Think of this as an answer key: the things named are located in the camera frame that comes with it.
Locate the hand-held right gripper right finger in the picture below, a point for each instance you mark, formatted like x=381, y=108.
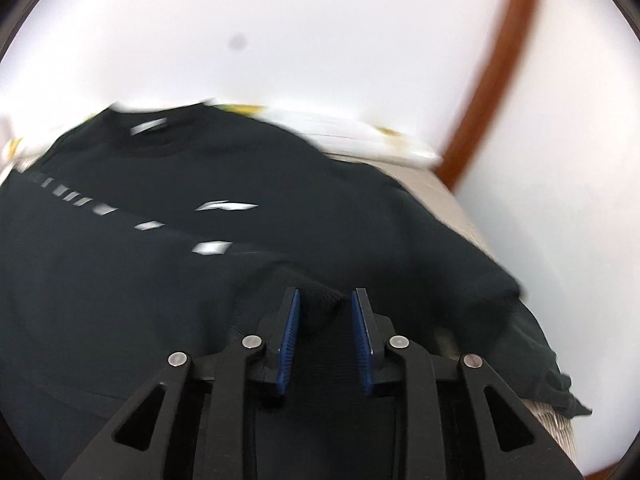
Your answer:
x=361, y=340

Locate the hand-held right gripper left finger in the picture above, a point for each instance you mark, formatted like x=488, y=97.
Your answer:
x=289, y=340

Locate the black sweatshirt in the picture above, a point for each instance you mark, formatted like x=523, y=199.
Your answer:
x=300, y=170

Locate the beige striped mattress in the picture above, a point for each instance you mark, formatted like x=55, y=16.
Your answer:
x=450, y=195

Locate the white sheet with yellow print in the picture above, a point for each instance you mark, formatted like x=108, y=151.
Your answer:
x=350, y=130

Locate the brown wooden bed frame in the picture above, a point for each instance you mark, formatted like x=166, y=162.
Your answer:
x=500, y=60

